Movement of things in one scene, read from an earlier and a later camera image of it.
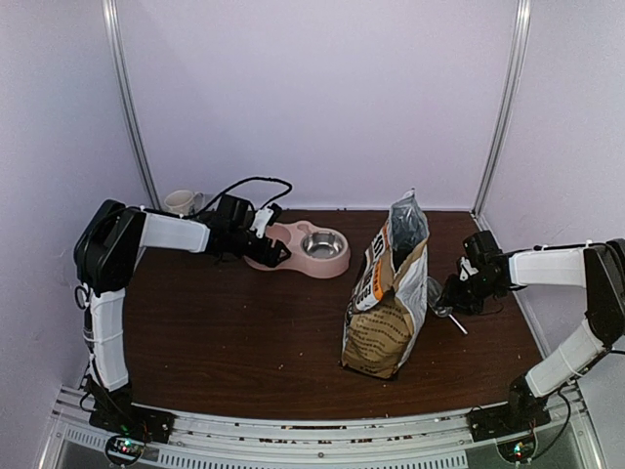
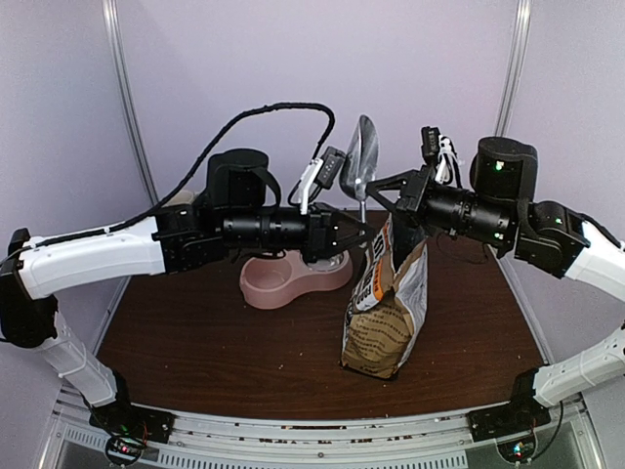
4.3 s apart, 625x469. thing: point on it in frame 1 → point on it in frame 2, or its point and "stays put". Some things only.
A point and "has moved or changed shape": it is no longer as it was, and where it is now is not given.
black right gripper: x=451 y=298 → x=415 y=185
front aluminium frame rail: x=568 y=440 stays put
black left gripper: x=271 y=260 → x=321 y=238
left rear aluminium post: x=113 y=44 stays put
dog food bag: x=388 y=301 stays put
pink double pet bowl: x=317 y=249 has moved or changed shape
